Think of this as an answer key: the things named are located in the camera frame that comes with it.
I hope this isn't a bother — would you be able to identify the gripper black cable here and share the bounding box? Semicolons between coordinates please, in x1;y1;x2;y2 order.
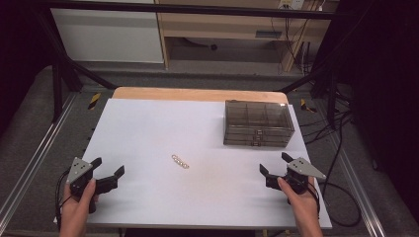
309;112;363;228
53;169;73;231

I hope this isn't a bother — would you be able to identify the smoky transparent drawer box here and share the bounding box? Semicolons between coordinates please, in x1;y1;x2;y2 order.
222;100;295;148

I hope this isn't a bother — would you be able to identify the person's right hand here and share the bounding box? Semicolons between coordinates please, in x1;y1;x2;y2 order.
277;177;322;222

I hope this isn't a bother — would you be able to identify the black desk cable bundle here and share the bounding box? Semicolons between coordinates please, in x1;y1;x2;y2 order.
270;14;315;76

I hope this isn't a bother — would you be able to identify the yellow black tape marker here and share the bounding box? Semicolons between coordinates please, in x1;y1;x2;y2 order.
299;98;318;114
87;92;102;111

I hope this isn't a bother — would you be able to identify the white power strip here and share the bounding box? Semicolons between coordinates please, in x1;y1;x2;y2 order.
279;0;305;11

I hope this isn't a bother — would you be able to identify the white cabinet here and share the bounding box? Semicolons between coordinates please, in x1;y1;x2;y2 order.
49;0;165;64

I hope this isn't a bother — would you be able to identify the aluminium floor rail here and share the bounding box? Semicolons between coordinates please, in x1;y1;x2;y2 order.
329;131;387;237
0;93;79;228

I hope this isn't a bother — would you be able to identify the light wooden desk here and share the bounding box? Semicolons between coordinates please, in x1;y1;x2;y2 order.
154;0;340;73

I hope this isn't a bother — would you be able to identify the pearl bead bracelet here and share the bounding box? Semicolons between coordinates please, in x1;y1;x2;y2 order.
171;153;191;170

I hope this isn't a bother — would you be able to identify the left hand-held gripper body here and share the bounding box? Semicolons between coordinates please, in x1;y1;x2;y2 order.
66;157;97;199

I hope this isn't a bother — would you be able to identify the black metal crossbar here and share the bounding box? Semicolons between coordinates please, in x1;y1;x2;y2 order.
42;0;344;21

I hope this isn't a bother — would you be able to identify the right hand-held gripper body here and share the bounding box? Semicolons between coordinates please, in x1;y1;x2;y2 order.
282;157;327;196

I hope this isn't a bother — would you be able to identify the black metal stand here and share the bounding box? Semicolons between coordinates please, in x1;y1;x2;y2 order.
33;9;119;123
278;55;342;130

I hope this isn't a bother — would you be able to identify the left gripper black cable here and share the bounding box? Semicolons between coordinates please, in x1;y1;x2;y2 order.
53;169;73;231

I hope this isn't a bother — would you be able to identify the dark curtain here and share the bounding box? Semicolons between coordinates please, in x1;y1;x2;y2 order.
335;0;419;225
0;0;55;136

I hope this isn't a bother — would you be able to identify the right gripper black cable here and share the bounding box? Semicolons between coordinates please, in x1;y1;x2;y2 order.
309;112;363;228

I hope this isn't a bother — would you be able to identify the white table sheet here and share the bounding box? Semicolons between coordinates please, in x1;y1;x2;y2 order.
53;98;333;230

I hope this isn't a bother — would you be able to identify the person's left hand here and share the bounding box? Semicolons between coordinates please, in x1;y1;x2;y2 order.
59;178;100;228

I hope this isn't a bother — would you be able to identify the black floor cable bundle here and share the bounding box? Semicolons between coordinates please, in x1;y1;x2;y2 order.
297;92;354;146

